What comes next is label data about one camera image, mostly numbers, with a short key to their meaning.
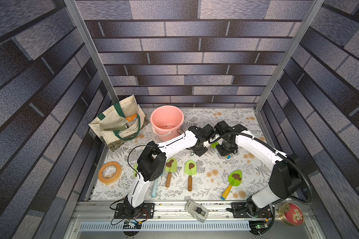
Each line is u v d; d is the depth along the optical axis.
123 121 1.05
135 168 0.56
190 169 0.88
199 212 0.70
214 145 0.78
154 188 0.79
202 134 0.67
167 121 1.07
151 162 0.51
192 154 0.83
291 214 0.71
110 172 0.87
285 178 0.43
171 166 0.89
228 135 0.61
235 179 0.84
